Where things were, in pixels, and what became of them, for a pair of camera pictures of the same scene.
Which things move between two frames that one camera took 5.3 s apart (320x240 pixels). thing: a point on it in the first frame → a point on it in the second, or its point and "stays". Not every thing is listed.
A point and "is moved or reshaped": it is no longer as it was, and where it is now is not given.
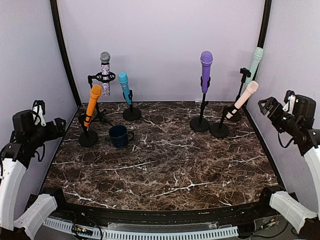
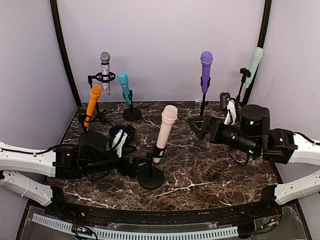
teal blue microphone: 123,78 stays
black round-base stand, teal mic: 131,113 stays
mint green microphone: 258,55 stays
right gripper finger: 264,111 → 199,126
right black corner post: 267,13 stays
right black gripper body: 280,122 → 223,138
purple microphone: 206,59 stays
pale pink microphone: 252,87 → 169,116
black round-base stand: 217,130 is moved or reshaped
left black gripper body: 52,134 → 125,169
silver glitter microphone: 105,57 stays
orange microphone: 95,92 stays
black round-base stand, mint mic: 245,72 stays
